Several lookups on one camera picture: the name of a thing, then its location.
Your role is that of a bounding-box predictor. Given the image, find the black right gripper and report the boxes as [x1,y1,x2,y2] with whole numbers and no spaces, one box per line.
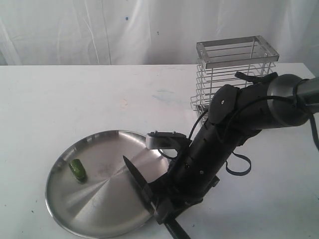
[143,124,229,224]

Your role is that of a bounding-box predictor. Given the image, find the black handled kitchen knife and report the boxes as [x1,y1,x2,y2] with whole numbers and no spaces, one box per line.
[123,156,190,239]

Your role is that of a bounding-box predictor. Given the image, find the green vegetable piece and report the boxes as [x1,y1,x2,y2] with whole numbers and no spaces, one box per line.
[69,159,87,181]

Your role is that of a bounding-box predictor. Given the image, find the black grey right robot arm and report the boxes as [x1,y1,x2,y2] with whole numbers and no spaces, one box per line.
[141,72,319,224]

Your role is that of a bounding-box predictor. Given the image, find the round stainless steel plate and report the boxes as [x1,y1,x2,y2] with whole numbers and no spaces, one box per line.
[45,130,168,239]

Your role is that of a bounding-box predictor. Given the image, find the white backdrop curtain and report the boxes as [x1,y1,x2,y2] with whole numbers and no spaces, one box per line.
[0,0,319,65]

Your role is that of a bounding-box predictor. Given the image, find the metal wire utensil rack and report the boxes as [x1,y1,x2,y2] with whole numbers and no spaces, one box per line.
[190,35,280,115]

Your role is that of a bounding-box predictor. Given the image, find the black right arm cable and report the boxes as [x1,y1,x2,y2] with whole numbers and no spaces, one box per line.
[158,94,319,176]

